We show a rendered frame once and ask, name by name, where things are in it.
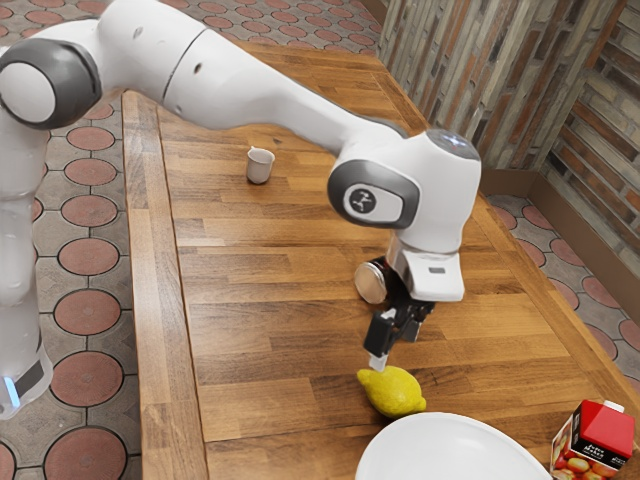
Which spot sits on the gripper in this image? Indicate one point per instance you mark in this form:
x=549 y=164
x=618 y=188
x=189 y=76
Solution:
x=394 y=295

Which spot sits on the yellow lemon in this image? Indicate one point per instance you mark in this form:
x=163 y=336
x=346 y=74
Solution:
x=392 y=394

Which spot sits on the red juice carton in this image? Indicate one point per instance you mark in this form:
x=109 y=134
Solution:
x=595 y=440

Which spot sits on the white plate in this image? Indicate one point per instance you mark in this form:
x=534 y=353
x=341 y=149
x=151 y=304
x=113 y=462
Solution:
x=450 y=450

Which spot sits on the small white cup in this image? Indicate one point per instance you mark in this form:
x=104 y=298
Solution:
x=260 y=167

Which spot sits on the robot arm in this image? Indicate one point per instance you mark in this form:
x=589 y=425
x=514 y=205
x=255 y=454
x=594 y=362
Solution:
x=280 y=105

